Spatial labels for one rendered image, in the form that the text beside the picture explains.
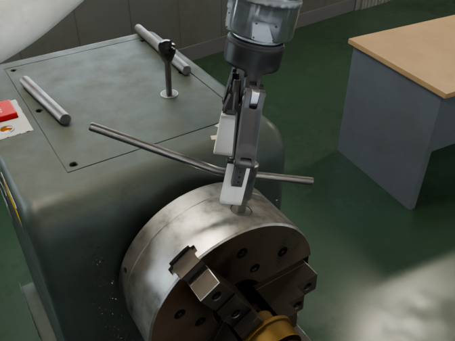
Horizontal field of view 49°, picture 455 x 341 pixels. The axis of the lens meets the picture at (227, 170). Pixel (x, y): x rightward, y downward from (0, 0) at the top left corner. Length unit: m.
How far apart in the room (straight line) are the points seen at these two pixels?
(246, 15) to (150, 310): 0.44
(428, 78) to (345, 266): 0.94
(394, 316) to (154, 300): 1.64
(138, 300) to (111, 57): 0.63
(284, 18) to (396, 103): 2.05
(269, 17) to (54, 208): 0.43
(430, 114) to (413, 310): 0.88
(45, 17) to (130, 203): 0.38
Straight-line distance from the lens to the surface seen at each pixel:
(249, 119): 0.62
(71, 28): 3.62
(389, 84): 2.65
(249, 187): 0.75
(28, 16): 0.52
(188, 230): 0.76
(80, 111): 1.02
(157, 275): 0.76
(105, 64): 1.20
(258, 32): 0.62
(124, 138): 0.71
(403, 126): 2.64
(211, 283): 0.72
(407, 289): 2.40
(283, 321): 0.80
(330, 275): 2.37
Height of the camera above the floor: 1.75
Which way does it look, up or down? 37 degrees down
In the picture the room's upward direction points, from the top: straight up
